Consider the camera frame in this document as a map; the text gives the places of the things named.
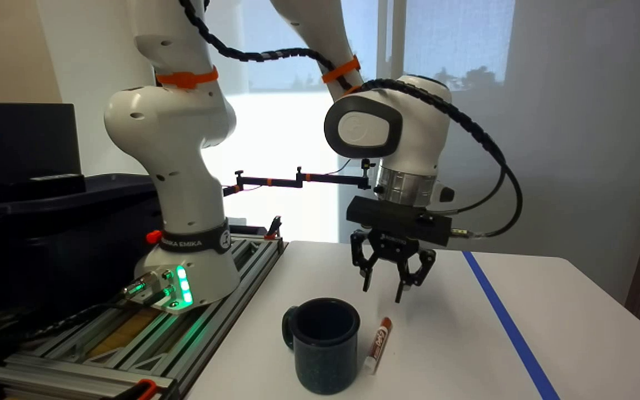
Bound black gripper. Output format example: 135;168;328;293
349;228;440;304

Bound white marker with orange cap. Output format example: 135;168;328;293
363;315;397;375

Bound dark green mug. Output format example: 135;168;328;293
280;295;363;397

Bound blue tape line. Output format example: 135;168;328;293
461;248;563;400

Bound black articulated rod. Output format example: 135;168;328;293
222;164;379;199

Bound grey window mullion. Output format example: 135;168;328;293
374;0;412;82

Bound black storage box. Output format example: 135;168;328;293
0;173;170;374

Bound black monitor with blue light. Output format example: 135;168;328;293
0;101;87;199

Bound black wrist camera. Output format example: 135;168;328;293
345;196;458;252

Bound black rail clamp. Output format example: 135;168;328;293
262;213;288;245

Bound black corrugated cable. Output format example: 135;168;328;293
177;0;528;239

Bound aluminium rail frame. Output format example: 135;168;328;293
0;218;289;400

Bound orange cable strap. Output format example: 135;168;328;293
154;65;220;93
321;53;363;84

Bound orange rail clamp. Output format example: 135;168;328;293
134;375;165;400

